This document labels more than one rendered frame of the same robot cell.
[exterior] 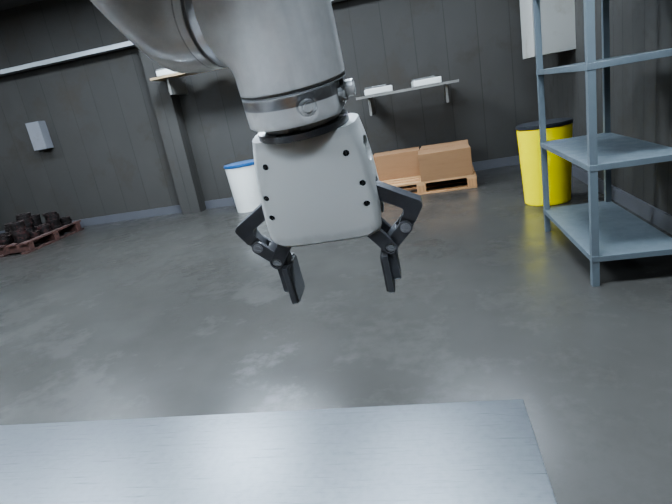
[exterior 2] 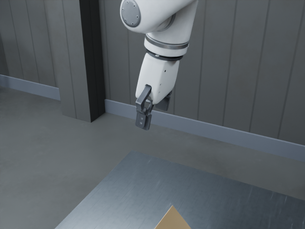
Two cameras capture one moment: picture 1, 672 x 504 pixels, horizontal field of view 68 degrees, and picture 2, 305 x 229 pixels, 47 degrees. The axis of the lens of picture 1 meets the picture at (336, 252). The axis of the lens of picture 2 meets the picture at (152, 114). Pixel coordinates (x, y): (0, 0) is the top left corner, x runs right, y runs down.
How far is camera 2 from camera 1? 0.74 m
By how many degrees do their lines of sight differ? 70
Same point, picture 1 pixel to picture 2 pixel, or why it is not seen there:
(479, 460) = (154, 171)
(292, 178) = (169, 73)
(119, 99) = not seen: outside the picture
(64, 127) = not seen: outside the picture
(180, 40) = (166, 22)
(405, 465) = (142, 190)
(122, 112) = not seen: outside the picture
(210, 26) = (178, 17)
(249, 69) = (184, 33)
